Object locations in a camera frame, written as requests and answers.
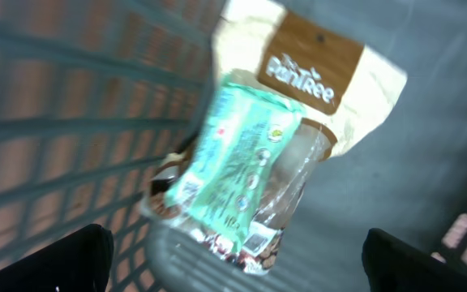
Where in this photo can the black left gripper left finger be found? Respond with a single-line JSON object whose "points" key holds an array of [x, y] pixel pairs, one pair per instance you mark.
{"points": [[79, 262]]}

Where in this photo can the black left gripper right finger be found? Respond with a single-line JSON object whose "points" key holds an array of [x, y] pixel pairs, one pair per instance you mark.
{"points": [[394, 266]]}

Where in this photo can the grey plastic basket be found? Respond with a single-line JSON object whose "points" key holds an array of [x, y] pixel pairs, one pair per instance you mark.
{"points": [[93, 94]]}

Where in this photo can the teal wipes packet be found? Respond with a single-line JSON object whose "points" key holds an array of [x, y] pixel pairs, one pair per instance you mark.
{"points": [[245, 131]]}

